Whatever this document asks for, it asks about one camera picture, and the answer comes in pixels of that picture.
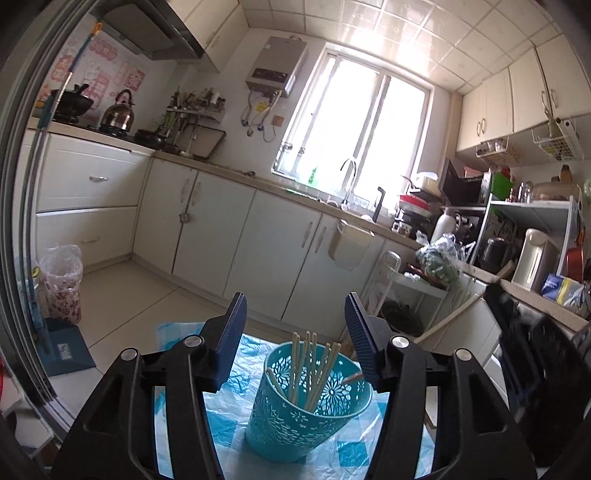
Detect black microwave oven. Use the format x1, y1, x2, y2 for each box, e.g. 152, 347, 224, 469
439, 159, 492, 207

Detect kitchen faucet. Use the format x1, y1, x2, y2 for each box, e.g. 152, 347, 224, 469
339, 156, 358, 209

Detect blue dustpan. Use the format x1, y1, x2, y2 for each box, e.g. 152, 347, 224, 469
37, 318, 95, 377

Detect wall gas water heater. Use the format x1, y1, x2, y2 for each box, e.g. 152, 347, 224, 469
245, 36, 308, 98

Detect white thermos bottle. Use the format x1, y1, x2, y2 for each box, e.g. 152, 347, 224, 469
431, 207, 457, 243

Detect blue white checkered tablecloth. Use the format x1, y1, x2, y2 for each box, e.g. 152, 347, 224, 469
154, 321, 438, 480

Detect black range hood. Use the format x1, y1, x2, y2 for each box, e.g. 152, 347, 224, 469
90, 0, 205, 61

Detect white hanging door bin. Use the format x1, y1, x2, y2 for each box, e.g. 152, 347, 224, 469
329, 219, 375, 270

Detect bagged green vegetables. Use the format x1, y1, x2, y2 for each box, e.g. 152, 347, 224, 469
415, 233, 467, 286

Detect blue handled broom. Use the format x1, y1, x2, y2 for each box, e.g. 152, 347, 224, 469
27, 21, 105, 351

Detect black wok pan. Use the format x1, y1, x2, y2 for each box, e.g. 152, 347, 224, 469
54, 83, 94, 124

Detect white rolling trolley rack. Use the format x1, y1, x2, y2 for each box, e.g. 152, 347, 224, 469
362, 250, 448, 338

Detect white electric thermos pot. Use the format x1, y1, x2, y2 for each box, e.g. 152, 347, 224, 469
512, 229, 559, 293

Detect teal perforated plastic basket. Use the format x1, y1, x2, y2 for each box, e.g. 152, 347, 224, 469
245, 342, 372, 463

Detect bundle wooden chopstick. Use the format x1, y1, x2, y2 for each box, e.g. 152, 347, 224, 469
287, 332, 301, 403
266, 367, 288, 400
305, 342, 342, 412
301, 331, 318, 410

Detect steel kettle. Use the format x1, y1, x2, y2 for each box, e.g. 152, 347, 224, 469
99, 89, 134, 135

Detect plastic bag waste bin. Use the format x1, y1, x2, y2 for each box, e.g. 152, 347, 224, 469
39, 244, 83, 325

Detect wall utensil rack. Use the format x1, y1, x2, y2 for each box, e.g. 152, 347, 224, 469
158, 88, 226, 160

